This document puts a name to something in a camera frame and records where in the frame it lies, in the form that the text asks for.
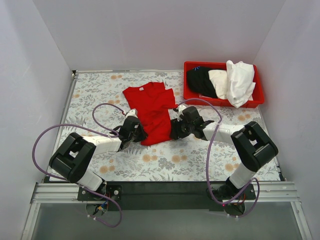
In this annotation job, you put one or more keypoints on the black t shirt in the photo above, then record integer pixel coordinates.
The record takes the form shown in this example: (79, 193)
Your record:
(199, 82)

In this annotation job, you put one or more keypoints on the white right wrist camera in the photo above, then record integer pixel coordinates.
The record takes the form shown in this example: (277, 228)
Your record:
(179, 110)

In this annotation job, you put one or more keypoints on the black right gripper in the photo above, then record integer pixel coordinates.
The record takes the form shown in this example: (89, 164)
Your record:
(177, 129)

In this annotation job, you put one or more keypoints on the floral patterned table mat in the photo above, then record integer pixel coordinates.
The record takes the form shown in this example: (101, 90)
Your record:
(96, 104)

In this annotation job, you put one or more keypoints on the cream t shirt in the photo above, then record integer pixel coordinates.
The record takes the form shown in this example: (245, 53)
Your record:
(219, 80)

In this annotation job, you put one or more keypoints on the red plastic bin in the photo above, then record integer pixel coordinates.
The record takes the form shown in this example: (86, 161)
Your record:
(194, 98)

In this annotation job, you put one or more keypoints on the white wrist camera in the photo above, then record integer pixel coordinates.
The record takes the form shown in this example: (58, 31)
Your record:
(179, 110)
(132, 113)

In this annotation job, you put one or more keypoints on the red t shirt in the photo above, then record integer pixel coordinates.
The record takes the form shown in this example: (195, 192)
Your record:
(152, 102)

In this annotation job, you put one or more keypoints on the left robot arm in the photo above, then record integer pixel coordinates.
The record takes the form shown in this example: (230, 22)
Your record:
(72, 158)

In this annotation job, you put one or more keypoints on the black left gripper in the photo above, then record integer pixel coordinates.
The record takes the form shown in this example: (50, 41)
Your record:
(138, 132)

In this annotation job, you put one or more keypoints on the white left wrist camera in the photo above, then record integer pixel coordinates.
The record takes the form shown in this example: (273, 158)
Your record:
(132, 113)

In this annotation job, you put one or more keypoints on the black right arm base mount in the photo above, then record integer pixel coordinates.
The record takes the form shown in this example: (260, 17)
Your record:
(224, 192)

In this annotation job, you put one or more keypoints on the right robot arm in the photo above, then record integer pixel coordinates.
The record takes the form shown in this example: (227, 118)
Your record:
(252, 144)

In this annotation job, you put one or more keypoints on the white t shirt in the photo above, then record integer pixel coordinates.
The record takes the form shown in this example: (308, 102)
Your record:
(240, 82)

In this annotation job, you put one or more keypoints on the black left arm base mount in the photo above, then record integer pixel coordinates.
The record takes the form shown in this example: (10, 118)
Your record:
(110, 190)

